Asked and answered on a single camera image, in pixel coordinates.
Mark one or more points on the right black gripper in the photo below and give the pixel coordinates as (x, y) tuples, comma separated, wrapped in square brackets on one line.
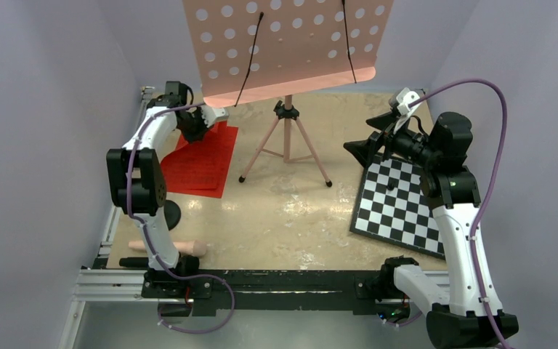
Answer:
[(364, 150)]

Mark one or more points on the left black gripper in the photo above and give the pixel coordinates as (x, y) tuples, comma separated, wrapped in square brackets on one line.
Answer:
[(199, 134)]

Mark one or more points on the red sheet music page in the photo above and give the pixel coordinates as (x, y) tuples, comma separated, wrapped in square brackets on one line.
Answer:
[(211, 185)]

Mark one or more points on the pink tripod music stand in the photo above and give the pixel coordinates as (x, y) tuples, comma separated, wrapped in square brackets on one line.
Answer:
[(256, 50)]

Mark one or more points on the black microphone stand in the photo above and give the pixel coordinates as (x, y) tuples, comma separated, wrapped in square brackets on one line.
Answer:
[(172, 214)]

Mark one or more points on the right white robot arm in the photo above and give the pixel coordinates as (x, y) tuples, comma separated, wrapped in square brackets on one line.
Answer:
[(469, 314)]

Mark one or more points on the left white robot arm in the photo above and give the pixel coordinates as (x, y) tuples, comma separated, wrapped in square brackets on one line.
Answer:
[(138, 186)]

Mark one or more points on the black white chessboard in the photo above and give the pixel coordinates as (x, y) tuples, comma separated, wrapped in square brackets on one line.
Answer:
[(399, 216)]

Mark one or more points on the black microphone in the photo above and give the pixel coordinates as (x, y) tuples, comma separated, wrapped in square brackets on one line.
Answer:
[(133, 262)]

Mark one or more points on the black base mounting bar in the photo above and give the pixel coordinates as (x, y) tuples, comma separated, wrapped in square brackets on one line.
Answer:
[(360, 292)]

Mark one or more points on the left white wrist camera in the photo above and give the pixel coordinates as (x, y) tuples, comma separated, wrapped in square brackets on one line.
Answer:
[(212, 115)]

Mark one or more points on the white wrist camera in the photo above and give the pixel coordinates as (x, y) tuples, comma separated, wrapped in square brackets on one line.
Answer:
[(212, 115), (404, 103)]

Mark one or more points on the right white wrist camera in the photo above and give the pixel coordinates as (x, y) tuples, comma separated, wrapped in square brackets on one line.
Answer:
[(404, 103)]

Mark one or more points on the aluminium frame rail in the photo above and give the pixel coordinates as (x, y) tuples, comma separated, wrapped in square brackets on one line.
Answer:
[(125, 285)]

